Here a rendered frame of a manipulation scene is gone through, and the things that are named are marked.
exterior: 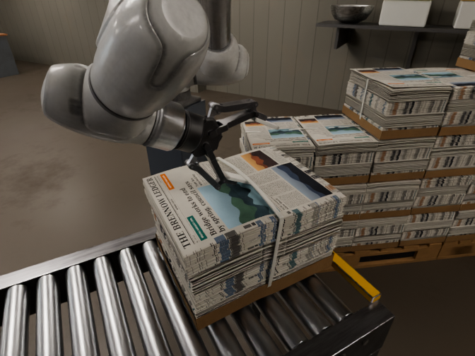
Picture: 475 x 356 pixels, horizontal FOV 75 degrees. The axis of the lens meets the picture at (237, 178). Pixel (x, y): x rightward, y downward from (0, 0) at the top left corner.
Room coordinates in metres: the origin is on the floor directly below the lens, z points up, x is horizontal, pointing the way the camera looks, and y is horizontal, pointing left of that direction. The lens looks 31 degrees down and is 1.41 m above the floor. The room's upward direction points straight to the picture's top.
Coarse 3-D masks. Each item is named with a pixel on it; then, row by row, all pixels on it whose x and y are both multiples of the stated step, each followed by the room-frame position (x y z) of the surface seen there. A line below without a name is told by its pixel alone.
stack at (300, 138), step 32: (256, 128) 1.43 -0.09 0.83; (288, 128) 1.43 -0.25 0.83; (320, 128) 1.43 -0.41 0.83; (352, 128) 1.43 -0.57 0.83; (320, 160) 1.25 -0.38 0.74; (352, 160) 1.27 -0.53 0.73; (384, 160) 1.29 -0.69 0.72; (416, 160) 1.31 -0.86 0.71; (448, 160) 1.34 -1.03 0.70; (352, 192) 1.26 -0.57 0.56; (384, 192) 1.29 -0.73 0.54; (416, 192) 1.31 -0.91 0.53; (448, 192) 1.35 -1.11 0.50; (352, 224) 1.27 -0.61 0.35; (384, 224) 1.30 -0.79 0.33; (416, 224) 1.33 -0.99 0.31; (448, 224) 1.35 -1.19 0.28; (352, 256) 1.28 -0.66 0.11; (416, 256) 1.34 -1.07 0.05
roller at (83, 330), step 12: (72, 276) 0.53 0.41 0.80; (84, 276) 0.54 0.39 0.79; (72, 288) 0.50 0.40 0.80; (84, 288) 0.50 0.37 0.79; (72, 300) 0.46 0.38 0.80; (84, 300) 0.47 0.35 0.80; (72, 312) 0.43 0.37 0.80; (84, 312) 0.43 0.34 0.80; (72, 324) 0.41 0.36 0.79; (84, 324) 0.40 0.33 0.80; (72, 336) 0.38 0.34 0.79; (84, 336) 0.38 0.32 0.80; (96, 336) 0.39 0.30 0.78; (72, 348) 0.36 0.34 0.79; (84, 348) 0.35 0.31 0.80; (96, 348) 0.36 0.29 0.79
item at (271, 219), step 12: (228, 168) 0.67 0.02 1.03; (252, 180) 0.62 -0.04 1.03; (240, 192) 0.56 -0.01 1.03; (252, 192) 0.56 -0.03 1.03; (264, 192) 0.57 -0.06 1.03; (252, 204) 0.52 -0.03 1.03; (264, 204) 0.52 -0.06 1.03; (276, 204) 0.52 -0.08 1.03; (264, 216) 0.48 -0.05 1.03; (276, 216) 0.48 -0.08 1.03; (288, 216) 0.48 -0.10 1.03; (276, 228) 0.47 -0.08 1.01; (288, 228) 0.49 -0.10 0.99; (264, 240) 0.46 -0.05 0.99; (264, 252) 0.46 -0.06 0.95; (264, 264) 0.47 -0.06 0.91; (276, 264) 0.48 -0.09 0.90; (264, 276) 0.47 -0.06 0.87; (276, 276) 0.48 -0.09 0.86
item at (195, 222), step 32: (160, 192) 0.56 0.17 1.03; (192, 192) 0.56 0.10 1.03; (224, 192) 0.56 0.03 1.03; (160, 224) 0.52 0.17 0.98; (192, 224) 0.46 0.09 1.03; (224, 224) 0.45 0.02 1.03; (256, 224) 0.45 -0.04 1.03; (192, 256) 0.38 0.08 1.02; (224, 256) 0.42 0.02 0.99; (256, 256) 0.45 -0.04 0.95; (192, 288) 0.39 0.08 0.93; (224, 288) 0.42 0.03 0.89
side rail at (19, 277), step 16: (112, 240) 0.66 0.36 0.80; (128, 240) 0.66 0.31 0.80; (144, 240) 0.66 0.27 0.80; (64, 256) 0.60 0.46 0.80; (80, 256) 0.60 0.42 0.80; (96, 256) 0.60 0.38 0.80; (112, 256) 0.62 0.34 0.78; (16, 272) 0.55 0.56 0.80; (32, 272) 0.55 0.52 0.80; (48, 272) 0.55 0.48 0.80; (64, 272) 0.56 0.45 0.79; (144, 272) 0.65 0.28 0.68; (0, 288) 0.50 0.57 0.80; (32, 288) 0.52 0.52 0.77; (64, 288) 0.55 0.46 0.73; (0, 304) 0.49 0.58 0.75; (32, 304) 0.51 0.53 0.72; (0, 320) 0.48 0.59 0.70
